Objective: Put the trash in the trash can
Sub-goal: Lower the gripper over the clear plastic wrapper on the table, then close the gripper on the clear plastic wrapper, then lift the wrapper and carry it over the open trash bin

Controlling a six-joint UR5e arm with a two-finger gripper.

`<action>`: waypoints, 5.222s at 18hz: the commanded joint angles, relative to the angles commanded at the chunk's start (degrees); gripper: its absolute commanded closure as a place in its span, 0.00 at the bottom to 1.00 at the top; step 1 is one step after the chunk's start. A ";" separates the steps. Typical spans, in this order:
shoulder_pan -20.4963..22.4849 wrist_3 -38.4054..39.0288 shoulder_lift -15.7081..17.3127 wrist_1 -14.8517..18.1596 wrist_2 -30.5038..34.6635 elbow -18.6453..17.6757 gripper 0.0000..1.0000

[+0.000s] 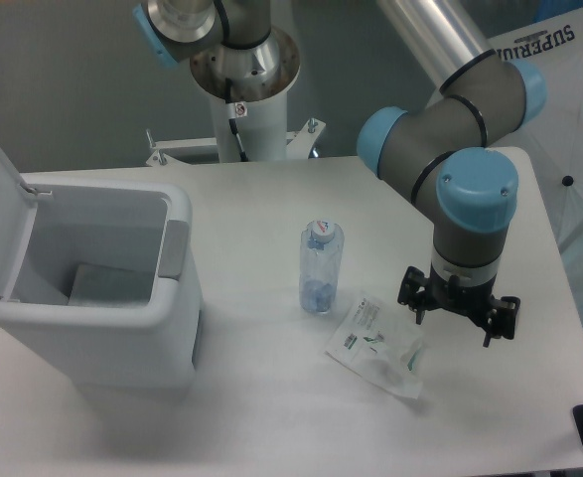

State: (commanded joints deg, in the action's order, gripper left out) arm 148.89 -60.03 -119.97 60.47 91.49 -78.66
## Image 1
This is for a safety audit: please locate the white Superior umbrella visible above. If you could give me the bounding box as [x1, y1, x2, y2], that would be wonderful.
[490, 8, 583, 244]

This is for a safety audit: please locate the white plastic wrapper trash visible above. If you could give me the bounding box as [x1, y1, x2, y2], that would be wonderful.
[325, 293, 423, 399]

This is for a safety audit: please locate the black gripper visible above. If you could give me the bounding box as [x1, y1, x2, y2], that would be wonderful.
[397, 266, 520, 347]

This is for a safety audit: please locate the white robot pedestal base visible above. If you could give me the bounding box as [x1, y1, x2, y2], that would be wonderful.
[146, 92, 326, 167]

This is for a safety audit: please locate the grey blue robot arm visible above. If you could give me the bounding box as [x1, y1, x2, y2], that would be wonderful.
[133, 1, 546, 340]

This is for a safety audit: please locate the white open trash can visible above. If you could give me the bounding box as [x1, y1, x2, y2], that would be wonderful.
[0, 148, 203, 390]

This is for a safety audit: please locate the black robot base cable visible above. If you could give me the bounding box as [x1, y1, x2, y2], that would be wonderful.
[223, 79, 249, 163]

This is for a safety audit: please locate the clear plastic water bottle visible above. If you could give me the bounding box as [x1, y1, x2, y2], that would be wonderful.
[299, 219, 345, 314]

